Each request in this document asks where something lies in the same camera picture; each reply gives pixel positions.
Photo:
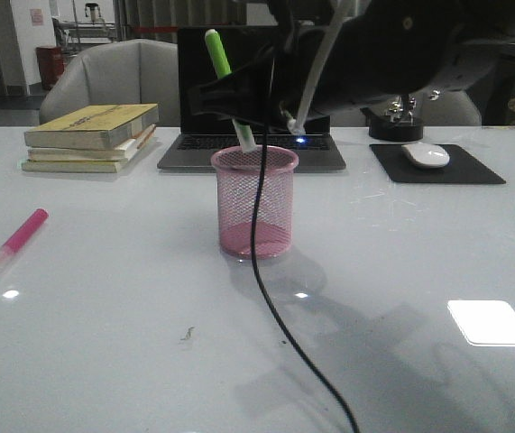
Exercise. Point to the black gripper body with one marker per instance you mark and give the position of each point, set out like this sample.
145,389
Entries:
321,75

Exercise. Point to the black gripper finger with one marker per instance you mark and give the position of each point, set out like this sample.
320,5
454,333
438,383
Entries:
241,95

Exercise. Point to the green highlighter pen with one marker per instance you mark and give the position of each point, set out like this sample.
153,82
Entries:
221,66

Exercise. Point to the pink highlighter pen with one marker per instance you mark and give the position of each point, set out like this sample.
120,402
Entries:
15,242

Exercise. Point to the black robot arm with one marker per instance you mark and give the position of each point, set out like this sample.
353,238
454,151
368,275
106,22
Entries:
394,48

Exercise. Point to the pink mesh pen holder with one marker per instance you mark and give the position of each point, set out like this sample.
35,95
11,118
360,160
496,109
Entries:
254,200

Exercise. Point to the grey left armchair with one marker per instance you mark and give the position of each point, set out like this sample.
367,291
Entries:
126,72

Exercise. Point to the grey armchair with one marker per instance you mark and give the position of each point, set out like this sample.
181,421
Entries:
449,109
126,72

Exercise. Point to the red barrier belt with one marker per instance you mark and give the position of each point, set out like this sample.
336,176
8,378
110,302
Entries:
170,28

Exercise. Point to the ferris wheel desk ornament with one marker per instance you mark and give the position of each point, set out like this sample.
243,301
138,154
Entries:
397,123

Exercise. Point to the yellow top book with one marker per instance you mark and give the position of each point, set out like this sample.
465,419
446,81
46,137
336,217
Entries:
97,127

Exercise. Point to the bottom yellow-edged book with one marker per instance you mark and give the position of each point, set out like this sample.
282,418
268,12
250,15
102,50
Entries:
74,166

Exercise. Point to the metal trolley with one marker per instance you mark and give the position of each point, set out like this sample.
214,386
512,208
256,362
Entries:
83,22

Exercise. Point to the grey right armchair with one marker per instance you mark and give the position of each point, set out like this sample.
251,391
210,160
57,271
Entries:
449,109

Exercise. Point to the white computer mouse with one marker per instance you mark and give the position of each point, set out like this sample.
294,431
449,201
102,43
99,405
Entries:
426,155

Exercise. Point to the red bin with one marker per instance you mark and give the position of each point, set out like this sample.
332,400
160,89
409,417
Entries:
50,64

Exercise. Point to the black mouse pad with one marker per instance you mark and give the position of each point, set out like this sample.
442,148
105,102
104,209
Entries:
462,169

